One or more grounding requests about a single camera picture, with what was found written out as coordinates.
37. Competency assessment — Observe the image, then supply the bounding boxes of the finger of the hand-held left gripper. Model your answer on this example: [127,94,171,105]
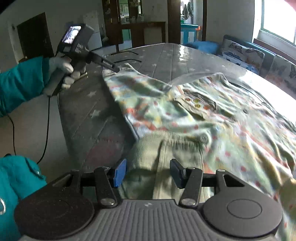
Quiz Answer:
[87,51,121,73]

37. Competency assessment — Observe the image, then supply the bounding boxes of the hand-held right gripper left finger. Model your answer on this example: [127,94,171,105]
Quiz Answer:
[52,159,128,208]

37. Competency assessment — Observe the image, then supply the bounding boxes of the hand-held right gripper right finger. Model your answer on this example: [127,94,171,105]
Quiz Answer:
[169,159,245,208]

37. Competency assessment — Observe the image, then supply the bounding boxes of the pale green baby pants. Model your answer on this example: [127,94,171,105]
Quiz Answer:
[122,132,210,201]

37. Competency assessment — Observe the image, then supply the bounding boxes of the green floral baby shirt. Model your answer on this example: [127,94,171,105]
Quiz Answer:
[102,62,296,241]

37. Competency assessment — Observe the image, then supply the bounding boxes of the person's left forearm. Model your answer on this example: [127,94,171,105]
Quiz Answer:
[0,56,51,117]

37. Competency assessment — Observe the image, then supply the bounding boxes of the person's left hand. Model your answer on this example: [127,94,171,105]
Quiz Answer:
[47,56,80,90]

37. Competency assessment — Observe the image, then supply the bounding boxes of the white appliance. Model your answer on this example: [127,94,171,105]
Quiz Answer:
[83,11,103,51]

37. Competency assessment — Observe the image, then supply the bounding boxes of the dark wooden cabinet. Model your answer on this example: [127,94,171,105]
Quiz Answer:
[102,0,167,51]

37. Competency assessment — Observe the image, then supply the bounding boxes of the dark door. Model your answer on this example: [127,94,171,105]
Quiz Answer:
[17,12,55,65]

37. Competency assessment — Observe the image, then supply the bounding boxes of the teal cabinet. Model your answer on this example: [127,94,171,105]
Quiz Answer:
[180,23,200,45]

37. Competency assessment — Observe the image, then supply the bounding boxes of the blue sofa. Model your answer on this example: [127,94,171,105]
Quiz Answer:
[185,35,296,98]

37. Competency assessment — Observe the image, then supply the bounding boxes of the person's teal jacket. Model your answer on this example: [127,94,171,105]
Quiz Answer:
[0,156,48,241]

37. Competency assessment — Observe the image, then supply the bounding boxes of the small butterfly print cushion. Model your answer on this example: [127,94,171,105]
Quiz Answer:
[223,38,265,70]
[217,51,260,74]

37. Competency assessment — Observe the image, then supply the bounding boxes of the large butterfly print cushion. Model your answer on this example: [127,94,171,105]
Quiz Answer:
[266,54,296,93]

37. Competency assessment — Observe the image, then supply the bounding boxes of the window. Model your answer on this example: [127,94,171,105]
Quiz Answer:
[261,0,296,46]

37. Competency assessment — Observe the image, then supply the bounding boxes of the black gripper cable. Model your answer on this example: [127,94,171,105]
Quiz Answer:
[5,94,52,165]

